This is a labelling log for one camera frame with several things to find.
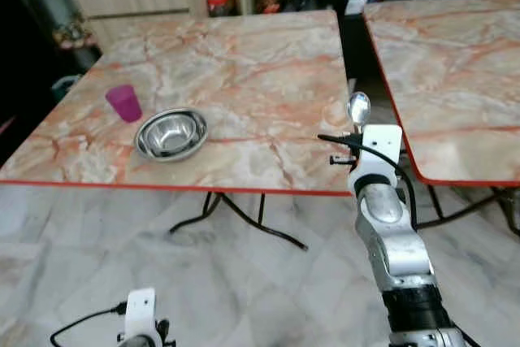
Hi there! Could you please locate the stainless steel spoon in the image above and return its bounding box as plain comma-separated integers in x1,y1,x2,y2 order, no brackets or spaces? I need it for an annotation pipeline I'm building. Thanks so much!
347,92,372,134

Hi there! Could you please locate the marble table with red edge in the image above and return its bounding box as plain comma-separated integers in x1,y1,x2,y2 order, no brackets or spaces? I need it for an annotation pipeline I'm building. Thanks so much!
0,9,368,251
362,0,520,238

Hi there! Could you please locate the stainless steel bowl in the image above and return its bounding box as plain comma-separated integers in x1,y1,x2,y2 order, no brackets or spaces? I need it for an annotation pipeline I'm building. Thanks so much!
134,108,210,163

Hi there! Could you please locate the purple plastic cup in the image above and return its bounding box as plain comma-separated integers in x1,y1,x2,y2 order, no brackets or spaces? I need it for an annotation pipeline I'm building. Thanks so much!
105,85,144,124

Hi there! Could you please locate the light wooden cabinet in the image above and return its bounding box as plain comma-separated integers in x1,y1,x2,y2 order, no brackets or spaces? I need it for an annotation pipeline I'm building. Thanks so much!
63,0,210,49

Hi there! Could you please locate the blue grey chair back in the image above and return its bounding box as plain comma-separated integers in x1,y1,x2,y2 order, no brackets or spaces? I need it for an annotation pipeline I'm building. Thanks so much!
51,75,83,102

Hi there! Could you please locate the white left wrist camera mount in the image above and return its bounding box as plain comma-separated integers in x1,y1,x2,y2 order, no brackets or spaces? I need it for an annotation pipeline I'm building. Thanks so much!
123,287,158,340

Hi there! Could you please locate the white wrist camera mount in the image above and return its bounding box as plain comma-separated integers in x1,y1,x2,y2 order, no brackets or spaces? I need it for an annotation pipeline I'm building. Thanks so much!
123,287,158,340
358,124,404,179

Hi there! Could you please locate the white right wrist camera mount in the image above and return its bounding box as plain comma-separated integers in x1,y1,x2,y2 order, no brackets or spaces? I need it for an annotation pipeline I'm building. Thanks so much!
358,124,404,179

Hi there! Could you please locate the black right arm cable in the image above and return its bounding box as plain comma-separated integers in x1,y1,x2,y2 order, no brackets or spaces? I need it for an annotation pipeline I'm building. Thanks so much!
317,133,418,230

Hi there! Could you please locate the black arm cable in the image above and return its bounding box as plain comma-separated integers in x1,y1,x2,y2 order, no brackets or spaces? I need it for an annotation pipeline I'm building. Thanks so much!
317,133,418,230
50,302,128,347

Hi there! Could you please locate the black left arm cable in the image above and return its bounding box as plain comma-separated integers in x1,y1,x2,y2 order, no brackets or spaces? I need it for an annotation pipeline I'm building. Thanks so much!
50,302,128,347

